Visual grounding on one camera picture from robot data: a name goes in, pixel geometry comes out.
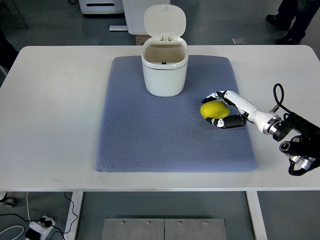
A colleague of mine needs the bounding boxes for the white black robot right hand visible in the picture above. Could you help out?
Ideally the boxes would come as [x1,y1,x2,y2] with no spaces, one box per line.
[201,90,278,135]

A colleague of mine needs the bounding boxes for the yellow lemon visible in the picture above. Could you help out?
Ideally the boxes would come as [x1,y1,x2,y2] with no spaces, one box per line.
[200,101,230,119]

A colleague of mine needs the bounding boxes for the black silver robot right arm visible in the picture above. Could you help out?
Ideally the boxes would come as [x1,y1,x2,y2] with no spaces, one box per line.
[262,112,320,176]

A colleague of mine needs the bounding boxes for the white trash bin open lid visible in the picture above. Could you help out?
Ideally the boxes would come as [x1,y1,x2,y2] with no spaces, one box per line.
[141,4,189,97]

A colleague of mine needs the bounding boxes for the white right table leg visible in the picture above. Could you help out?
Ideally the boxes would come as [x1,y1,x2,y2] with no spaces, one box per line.
[246,191,268,240]

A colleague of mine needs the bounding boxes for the white table leg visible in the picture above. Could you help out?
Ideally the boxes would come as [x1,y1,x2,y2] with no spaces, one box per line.
[246,191,268,240]
[63,191,84,240]

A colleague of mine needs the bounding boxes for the grey floor socket plate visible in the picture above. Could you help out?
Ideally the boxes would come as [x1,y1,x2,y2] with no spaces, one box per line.
[231,38,246,45]

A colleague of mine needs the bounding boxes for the person legs with black shoes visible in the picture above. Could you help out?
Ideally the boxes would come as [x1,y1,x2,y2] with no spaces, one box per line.
[266,0,320,45]

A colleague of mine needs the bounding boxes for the blue grey quilted mat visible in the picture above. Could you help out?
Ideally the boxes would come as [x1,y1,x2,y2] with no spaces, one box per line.
[94,55,257,173]

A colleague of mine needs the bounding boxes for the cardboard box behind bin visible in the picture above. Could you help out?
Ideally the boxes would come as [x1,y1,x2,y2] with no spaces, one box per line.
[135,34,151,46]

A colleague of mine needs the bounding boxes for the white cabinet on stand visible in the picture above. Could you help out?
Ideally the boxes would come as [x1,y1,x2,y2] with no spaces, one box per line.
[109,0,171,35]

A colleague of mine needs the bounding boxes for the white left table leg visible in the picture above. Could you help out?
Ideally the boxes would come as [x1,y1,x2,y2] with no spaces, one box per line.
[63,191,84,240]

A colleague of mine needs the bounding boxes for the white appliance with black slot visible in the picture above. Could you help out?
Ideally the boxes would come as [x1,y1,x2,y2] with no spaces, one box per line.
[78,0,124,15]

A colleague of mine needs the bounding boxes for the white power strip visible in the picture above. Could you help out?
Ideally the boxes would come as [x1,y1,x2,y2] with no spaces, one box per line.
[29,215,56,240]

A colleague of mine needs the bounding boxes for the person in dark trousers left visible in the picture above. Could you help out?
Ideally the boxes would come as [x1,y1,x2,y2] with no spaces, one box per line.
[0,29,19,71]

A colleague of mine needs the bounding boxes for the caster wheel at left edge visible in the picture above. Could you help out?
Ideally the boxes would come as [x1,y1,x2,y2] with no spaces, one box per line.
[0,191,17,208]

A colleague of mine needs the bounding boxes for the black cable on robot arm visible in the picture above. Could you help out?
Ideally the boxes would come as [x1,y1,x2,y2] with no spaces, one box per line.
[269,83,296,117]

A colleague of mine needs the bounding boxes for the grey metal base plate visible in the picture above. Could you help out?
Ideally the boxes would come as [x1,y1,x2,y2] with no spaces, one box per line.
[102,218,227,240]

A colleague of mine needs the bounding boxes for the black power cable on floor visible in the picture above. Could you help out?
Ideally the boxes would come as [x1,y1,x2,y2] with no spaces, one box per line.
[0,191,79,235]

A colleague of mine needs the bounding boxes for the white cable on floor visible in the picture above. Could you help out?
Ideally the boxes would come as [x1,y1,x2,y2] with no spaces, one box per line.
[0,192,33,240]

